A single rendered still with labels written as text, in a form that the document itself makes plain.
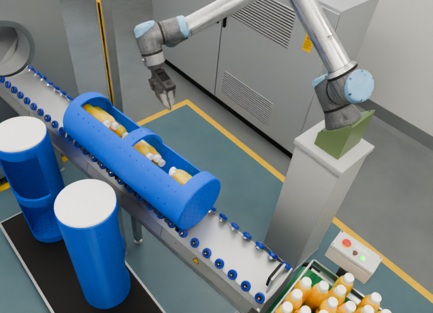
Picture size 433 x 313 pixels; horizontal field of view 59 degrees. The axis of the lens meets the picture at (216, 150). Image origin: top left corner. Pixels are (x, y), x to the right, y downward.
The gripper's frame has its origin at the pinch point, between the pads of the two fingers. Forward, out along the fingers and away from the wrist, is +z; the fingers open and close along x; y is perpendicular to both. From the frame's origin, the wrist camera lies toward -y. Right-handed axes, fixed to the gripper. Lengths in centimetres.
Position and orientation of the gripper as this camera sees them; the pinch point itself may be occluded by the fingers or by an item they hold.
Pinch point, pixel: (170, 107)
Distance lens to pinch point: 171.9
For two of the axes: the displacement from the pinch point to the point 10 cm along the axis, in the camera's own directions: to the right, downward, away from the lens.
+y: -5.1, -3.0, 8.1
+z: 2.2, 8.6, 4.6
